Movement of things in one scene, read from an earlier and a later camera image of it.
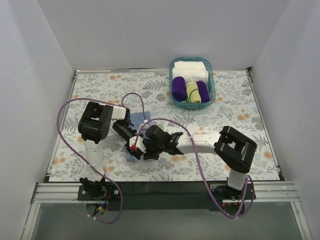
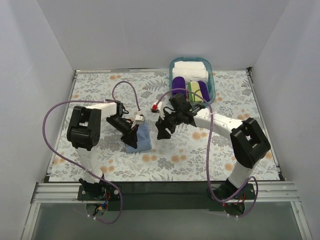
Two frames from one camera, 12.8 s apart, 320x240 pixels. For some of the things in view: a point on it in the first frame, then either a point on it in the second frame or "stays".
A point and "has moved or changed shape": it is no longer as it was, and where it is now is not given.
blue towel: (136, 119) has moved or changed shape
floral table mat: (146, 94) stays
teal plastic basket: (208, 65) stays
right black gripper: (150, 151) → (165, 123)
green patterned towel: (193, 95) stays
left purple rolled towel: (179, 91) stays
